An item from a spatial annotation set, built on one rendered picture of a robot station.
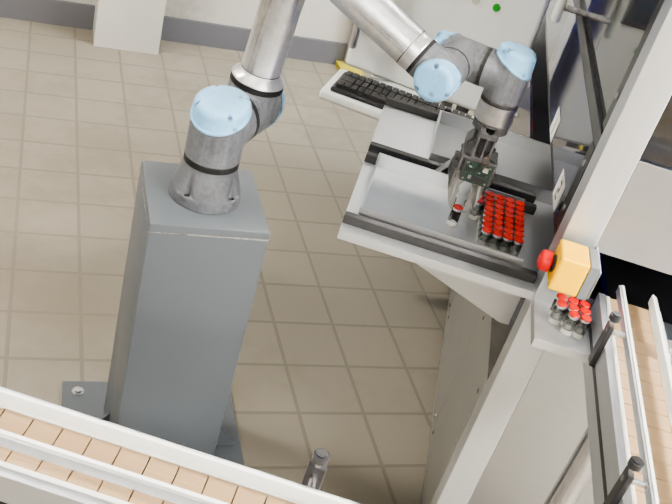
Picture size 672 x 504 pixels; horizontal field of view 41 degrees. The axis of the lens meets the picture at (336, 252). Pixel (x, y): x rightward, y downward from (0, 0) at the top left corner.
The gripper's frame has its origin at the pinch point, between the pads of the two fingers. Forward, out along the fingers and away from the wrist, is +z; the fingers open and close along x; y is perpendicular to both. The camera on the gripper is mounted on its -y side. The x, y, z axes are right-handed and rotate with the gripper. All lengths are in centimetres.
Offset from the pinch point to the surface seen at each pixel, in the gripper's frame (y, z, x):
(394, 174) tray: -13.4, 5.1, -14.4
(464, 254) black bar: 13.1, 3.7, 3.2
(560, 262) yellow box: 26.4, -8.5, 17.8
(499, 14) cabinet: -82, -16, 0
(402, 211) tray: 1.6, 5.2, -10.6
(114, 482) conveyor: 97, -2, -36
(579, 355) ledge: 30.9, 6.1, 27.1
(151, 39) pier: -228, 86, -141
